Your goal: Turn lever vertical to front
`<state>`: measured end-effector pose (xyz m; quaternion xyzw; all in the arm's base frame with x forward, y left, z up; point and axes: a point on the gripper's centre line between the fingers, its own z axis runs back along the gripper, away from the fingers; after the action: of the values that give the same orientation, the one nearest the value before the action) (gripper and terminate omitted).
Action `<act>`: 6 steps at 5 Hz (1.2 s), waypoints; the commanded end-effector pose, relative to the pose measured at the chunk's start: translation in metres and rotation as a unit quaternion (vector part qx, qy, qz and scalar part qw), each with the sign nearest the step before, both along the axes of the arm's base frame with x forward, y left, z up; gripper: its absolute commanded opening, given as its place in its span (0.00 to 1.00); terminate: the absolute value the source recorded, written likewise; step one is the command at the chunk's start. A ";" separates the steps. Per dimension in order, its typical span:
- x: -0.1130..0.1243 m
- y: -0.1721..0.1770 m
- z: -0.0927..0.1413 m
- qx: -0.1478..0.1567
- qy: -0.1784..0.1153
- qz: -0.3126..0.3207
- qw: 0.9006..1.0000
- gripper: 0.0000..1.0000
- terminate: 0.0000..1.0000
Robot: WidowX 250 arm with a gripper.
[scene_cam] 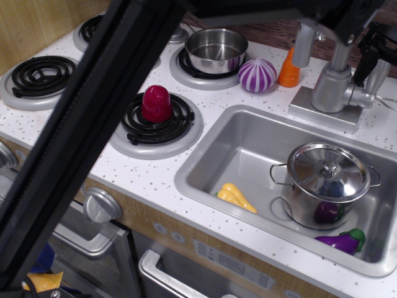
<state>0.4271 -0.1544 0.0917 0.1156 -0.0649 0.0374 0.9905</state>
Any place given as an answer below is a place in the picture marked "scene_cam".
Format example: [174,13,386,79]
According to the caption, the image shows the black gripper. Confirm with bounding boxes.
[353,22,396,86]

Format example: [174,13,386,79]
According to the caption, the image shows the silver faucet lever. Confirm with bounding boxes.
[365,59,391,95]

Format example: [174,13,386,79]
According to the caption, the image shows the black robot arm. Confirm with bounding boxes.
[1,1,382,297]

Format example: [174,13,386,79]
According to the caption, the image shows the silver toy faucet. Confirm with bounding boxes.
[287,23,377,135]

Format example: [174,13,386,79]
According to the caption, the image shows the orange toy carrot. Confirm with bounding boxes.
[278,47,300,88]

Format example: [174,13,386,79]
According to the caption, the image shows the purple striped toy onion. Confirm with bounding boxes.
[238,58,277,93]

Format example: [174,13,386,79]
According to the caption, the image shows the steel pot with lid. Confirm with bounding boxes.
[272,142,382,230]

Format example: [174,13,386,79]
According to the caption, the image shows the small steel saucepan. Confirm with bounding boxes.
[185,29,249,75]

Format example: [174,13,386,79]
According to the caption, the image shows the grey toy sink basin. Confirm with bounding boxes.
[175,105,396,277]

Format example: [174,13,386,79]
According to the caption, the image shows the purple toy eggplant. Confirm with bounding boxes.
[314,228,366,255]

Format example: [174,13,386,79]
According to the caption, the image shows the back right black burner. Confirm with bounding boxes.
[169,47,239,91]

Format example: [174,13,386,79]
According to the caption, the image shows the black burner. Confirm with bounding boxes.
[1,56,78,111]
[169,47,239,91]
[109,93,203,160]
[73,14,104,52]

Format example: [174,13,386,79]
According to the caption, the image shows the silver stove knob back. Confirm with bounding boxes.
[168,25,189,45]

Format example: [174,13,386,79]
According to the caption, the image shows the yellow toy squash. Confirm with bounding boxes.
[215,183,257,214]

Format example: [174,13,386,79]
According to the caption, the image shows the red toy pepper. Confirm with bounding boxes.
[141,85,173,123]

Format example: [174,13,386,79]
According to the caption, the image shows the front right black burner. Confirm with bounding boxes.
[109,93,203,160]

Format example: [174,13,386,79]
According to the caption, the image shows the grey control panel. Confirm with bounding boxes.
[193,239,276,291]

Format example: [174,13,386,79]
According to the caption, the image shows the back left black burner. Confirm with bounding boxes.
[73,14,104,52]

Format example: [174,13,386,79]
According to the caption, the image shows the silver oven knob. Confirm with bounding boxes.
[83,187,123,224]

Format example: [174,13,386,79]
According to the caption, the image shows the front left black burner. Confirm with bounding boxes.
[1,56,78,111]

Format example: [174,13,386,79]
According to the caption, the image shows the silver left edge knob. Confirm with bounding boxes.
[0,142,18,169]

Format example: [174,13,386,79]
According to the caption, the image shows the blue object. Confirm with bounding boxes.
[30,243,55,273]

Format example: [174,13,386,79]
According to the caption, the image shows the yellow cloth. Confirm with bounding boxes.
[27,272,63,293]

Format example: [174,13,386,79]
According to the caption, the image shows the silver dishwasher door handle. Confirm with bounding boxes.
[138,250,205,297]

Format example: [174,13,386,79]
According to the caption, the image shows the silver oven door handle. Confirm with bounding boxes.
[53,224,114,260]

